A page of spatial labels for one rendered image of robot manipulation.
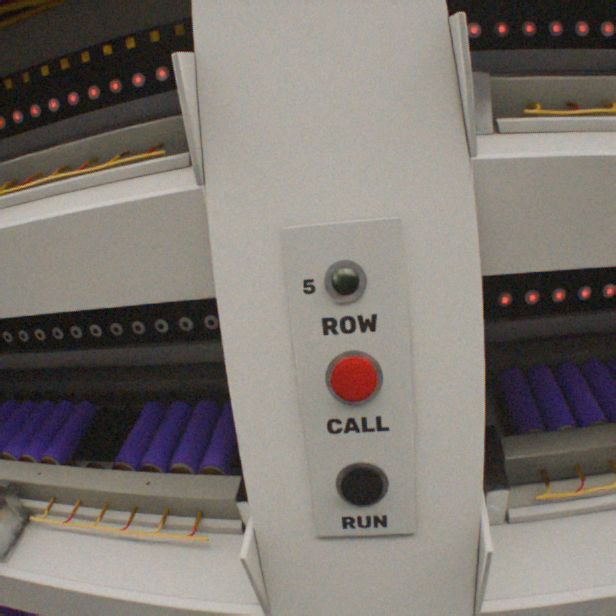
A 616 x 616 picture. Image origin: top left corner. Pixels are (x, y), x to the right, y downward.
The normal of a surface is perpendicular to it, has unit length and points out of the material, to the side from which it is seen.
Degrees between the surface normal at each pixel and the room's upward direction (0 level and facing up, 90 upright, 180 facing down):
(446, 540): 90
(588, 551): 18
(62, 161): 108
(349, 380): 90
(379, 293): 90
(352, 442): 90
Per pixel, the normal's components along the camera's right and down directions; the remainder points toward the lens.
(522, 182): -0.11, 0.46
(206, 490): -0.15, -0.88
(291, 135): -0.15, 0.16
